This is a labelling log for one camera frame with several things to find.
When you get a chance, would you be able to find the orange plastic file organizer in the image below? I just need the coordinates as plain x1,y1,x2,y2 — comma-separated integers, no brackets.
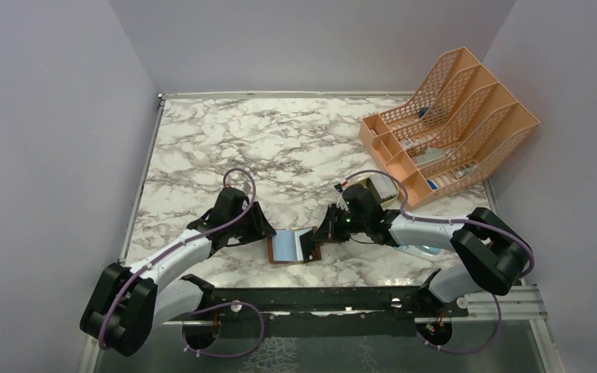
358,47,539,211

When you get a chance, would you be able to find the beige oval tray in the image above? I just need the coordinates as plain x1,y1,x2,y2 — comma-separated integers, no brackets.
361,173,396,204

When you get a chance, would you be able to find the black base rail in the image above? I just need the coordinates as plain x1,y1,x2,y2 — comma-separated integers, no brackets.
175,286,469,341

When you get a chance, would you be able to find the brown leather card holder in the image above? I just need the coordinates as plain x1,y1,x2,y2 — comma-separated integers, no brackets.
267,227,322,264

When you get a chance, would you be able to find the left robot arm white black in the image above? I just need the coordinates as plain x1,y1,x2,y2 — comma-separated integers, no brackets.
79,186,276,357

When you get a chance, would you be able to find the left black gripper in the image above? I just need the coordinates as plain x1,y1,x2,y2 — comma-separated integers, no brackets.
228,201,276,245

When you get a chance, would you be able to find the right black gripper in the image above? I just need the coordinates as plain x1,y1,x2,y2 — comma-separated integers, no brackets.
311,203,368,243

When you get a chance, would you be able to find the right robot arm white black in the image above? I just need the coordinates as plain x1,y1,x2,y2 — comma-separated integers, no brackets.
310,184,533,316

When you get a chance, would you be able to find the stack of credit cards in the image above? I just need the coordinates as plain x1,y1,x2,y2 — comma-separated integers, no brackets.
370,174,399,202

